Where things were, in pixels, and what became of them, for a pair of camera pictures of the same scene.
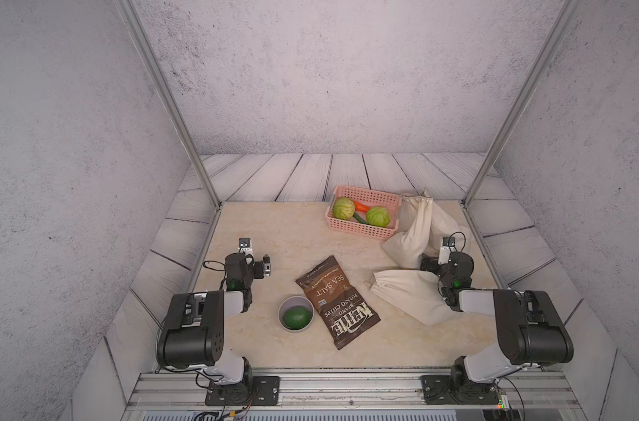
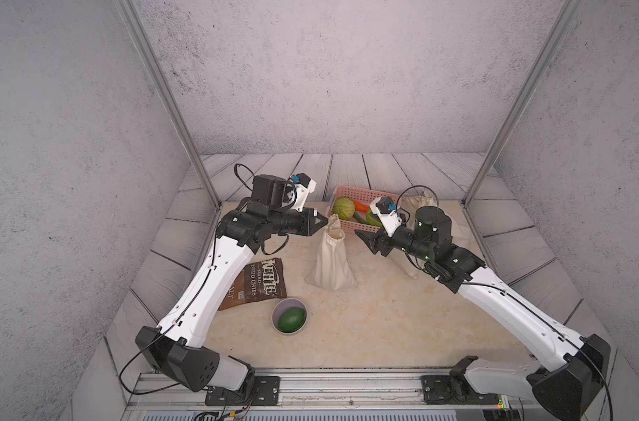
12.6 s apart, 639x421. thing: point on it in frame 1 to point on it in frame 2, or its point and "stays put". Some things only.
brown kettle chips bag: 346,310 to 256,282
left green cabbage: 343,208 stays put
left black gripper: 259,273 to 307,227
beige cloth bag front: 415,291 to 333,268
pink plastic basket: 391,203 stays put
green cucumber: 359,219 stays put
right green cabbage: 377,216 stays put
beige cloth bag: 407,245 stays put
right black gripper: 433,263 to 376,240
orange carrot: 361,207 stays put
